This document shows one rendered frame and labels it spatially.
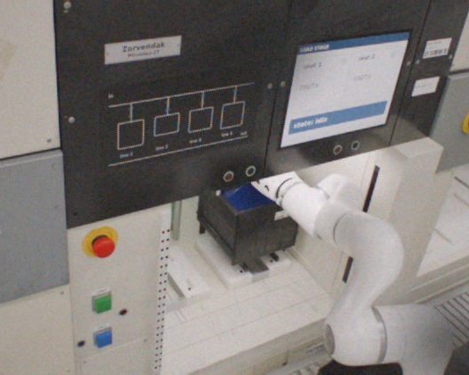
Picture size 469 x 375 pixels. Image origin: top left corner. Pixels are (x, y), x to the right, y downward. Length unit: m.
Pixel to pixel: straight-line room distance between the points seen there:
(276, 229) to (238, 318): 0.26
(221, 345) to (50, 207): 0.73
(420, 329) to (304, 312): 0.65
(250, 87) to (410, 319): 0.49
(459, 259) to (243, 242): 0.77
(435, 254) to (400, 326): 0.97
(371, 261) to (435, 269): 0.91
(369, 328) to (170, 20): 0.59
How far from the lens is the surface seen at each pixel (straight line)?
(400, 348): 1.10
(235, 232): 1.59
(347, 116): 1.28
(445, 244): 2.11
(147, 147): 1.03
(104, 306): 1.21
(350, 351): 1.07
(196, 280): 1.70
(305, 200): 1.45
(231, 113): 1.08
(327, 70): 1.18
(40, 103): 0.93
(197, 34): 0.98
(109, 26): 0.91
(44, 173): 0.97
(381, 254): 1.09
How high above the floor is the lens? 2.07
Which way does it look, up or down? 34 degrees down
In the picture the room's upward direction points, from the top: 8 degrees clockwise
